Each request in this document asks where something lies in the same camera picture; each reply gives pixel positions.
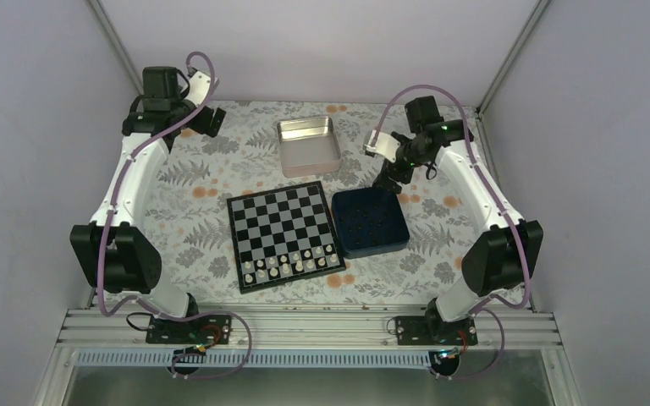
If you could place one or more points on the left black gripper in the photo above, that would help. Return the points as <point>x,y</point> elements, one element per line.
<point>201,125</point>

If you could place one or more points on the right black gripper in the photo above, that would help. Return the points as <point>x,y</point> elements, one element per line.
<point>386,182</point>

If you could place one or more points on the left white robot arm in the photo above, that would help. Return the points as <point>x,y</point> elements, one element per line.
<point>118,260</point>

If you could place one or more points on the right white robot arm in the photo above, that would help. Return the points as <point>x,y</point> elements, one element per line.
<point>500,264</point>

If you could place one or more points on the black grey chess board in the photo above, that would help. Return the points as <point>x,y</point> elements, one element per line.
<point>282,226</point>

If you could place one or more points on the dark blue piece box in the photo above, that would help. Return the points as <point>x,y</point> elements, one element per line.
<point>369,221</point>

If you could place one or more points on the floral table mat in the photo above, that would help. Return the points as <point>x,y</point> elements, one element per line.
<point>186,216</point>

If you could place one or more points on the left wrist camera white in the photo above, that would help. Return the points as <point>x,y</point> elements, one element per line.
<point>200,84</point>

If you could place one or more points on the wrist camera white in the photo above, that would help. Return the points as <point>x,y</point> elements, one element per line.
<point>200,84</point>
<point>381,144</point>

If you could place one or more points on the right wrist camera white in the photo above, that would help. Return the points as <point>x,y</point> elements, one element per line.
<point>381,144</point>

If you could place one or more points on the aluminium corner post left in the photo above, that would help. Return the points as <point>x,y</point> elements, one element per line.
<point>116,43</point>

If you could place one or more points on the aluminium corner post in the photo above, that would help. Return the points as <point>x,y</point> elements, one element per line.
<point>513,53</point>
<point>116,43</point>

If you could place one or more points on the aluminium corner post right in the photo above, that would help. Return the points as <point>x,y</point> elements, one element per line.
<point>513,53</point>

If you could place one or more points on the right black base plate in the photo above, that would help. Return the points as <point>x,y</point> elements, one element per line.
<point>422,330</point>

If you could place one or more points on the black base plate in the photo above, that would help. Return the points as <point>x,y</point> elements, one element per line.
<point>422,330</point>
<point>213,329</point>

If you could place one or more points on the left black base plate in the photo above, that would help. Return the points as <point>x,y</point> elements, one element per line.
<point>213,329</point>

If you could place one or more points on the aluminium front rail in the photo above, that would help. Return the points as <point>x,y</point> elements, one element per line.
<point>276,326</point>

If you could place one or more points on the white slotted cable duct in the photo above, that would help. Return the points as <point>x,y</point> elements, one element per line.
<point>225,359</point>

